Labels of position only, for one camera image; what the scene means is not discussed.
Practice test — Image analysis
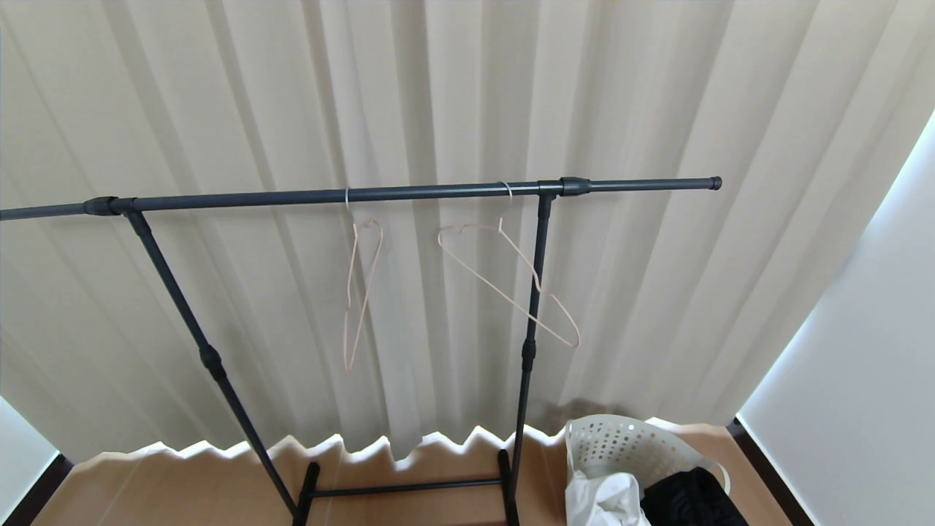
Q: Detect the pink clothes hanger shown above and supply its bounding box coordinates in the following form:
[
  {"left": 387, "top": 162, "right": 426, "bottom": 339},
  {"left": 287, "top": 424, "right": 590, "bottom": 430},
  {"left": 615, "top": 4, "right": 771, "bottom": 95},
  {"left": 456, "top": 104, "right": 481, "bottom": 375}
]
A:
[
  {"left": 437, "top": 181, "right": 582, "bottom": 350},
  {"left": 343, "top": 188, "right": 384, "bottom": 373}
]

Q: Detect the white garment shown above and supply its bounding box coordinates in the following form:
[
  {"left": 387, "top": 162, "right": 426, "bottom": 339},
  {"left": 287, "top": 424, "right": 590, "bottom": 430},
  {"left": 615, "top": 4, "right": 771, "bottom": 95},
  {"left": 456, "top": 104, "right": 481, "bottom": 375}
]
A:
[{"left": 565, "top": 470, "right": 653, "bottom": 526}]

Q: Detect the black clothes rack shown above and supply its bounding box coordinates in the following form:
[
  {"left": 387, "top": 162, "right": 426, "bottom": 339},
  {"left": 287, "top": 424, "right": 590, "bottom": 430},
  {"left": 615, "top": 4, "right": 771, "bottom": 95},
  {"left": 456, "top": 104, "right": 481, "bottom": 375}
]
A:
[{"left": 0, "top": 176, "right": 723, "bottom": 526}]

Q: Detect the white laundry basket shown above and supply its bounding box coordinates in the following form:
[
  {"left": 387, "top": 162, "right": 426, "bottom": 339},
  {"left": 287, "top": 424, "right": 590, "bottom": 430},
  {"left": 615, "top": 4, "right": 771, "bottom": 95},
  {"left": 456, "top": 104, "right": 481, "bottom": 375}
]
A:
[{"left": 563, "top": 413, "right": 732, "bottom": 526}]

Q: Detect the beige curtain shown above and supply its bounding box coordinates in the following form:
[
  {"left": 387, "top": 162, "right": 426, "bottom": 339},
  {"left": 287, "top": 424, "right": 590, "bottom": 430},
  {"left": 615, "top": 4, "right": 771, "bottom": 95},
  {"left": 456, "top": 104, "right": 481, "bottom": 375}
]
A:
[{"left": 0, "top": 0, "right": 935, "bottom": 470}]

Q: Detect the black garment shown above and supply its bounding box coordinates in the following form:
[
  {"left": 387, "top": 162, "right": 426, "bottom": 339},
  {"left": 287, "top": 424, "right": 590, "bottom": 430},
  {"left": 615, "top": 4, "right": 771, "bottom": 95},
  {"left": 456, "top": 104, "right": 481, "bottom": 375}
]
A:
[{"left": 640, "top": 467, "right": 751, "bottom": 526}]

